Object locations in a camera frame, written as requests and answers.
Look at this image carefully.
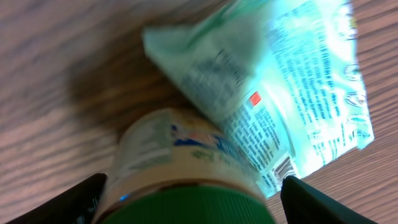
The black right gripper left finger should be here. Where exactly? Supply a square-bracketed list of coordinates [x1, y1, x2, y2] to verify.
[6, 173, 107, 224]

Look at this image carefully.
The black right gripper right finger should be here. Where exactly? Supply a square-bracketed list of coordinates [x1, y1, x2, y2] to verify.
[280, 175, 377, 224]

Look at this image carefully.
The green lid jar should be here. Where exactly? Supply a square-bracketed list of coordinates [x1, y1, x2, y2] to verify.
[93, 109, 274, 223]

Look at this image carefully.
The teal tissue packet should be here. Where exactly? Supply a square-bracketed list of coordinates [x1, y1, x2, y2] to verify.
[142, 0, 374, 197]

